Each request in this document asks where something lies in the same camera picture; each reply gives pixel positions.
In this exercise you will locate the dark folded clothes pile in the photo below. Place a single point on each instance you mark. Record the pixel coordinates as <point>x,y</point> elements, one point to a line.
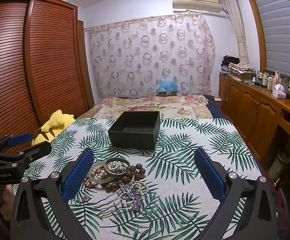
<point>225,64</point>

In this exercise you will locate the grey window blind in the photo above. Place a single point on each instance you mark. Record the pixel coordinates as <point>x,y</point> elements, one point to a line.
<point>275,19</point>

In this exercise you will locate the wooden sideboard cabinet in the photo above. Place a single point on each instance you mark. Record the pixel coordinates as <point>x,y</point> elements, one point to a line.
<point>261,119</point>

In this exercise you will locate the brown louvered wardrobe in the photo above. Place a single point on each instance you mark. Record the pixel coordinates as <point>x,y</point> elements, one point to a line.
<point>43,65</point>

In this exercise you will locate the blue plush toy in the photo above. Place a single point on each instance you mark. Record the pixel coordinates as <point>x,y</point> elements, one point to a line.
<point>167,86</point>

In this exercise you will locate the beige tied side curtain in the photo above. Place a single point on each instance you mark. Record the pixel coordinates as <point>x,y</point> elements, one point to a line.
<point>237,23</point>

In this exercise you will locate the purple flower hair pin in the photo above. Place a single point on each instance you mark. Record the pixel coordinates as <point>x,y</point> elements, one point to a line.
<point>126,198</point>

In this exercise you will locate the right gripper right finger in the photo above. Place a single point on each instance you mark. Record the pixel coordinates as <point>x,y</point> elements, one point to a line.
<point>258,219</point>

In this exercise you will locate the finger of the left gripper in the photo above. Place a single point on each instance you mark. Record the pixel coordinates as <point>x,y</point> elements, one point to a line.
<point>8,141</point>
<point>33,153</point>

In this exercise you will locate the floral bed blanket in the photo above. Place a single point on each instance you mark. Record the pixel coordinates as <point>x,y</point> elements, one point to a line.
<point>170,107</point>

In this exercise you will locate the yellow Pikachu plush toy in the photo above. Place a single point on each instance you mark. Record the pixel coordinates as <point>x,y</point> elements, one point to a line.
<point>57,123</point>

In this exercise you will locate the black open jewelry box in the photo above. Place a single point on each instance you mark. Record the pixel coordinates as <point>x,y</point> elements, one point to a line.
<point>136,130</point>

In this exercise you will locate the pink tissue box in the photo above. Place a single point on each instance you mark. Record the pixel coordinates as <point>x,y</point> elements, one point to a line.
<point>279,91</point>

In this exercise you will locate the pink bottle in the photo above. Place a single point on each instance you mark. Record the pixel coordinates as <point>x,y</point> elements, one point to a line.
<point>276,80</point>

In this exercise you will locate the pink circle pattern curtain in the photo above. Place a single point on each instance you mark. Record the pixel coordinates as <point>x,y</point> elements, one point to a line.
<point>129,58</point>

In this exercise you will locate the person's left hand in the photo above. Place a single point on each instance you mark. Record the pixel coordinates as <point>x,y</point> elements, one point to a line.
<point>7,202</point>

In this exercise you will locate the stack of folded fabrics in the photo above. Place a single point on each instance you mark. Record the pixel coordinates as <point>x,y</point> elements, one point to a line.
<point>241,71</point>

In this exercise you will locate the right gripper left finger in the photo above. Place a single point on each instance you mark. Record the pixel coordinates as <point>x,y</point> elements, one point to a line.
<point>29,219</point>

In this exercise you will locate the wall air conditioner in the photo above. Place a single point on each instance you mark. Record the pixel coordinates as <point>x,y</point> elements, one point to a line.
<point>203,5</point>

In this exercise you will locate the silver rhinestone bangle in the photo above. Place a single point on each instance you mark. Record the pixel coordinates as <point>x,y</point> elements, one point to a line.
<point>116,167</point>

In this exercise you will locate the small cardboard box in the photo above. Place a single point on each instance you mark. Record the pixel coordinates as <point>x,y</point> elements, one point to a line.
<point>165,94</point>

